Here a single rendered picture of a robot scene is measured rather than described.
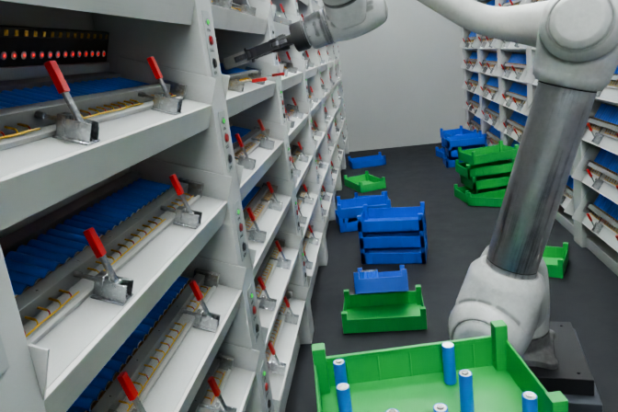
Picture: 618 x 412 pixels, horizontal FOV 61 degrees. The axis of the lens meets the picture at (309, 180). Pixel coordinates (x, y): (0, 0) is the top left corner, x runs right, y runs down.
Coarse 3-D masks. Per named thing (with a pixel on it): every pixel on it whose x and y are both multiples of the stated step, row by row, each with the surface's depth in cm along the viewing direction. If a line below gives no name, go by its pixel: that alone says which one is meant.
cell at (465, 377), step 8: (464, 376) 71; (472, 376) 72; (464, 384) 72; (472, 384) 72; (464, 392) 72; (472, 392) 72; (464, 400) 72; (472, 400) 72; (464, 408) 72; (472, 408) 72
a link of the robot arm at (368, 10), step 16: (352, 0) 125; (368, 0) 128; (384, 0) 129; (336, 16) 128; (352, 16) 128; (368, 16) 129; (384, 16) 130; (336, 32) 132; (352, 32) 132; (368, 32) 134
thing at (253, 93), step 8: (224, 56) 166; (248, 64) 166; (256, 64) 165; (264, 64) 165; (272, 64) 165; (264, 72) 166; (272, 72) 165; (224, 80) 107; (272, 80) 166; (224, 88) 107; (248, 88) 134; (256, 88) 138; (264, 88) 149; (272, 88) 163; (224, 96) 108; (232, 96) 116; (240, 96) 121; (248, 96) 130; (256, 96) 139; (264, 96) 151; (232, 104) 115; (240, 104) 123; (248, 104) 132; (232, 112) 116
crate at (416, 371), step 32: (320, 352) 80; (384, 352) 82; (416, 352) 82; (480, 352) 83; (512, 352) 78; (320, 384) 81; (352, 384) 83; (384, 384) 82; (416, 384) 81; (448, 384) 80; (480, 384) 79; (512, 384) 78
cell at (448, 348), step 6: (444, 342) 80; (450, 342) 79; (444, 348) 78; (450, 348) 78; (444, 354) 79; (450, 354) 78; (444, 360) 79; (450, 360) 78; (444, 366) 79; (450, 366) 79; (444, 372) 80; (450, 372) 79; (444, 378) 80; (450, 378) 79; (450, 384) 79
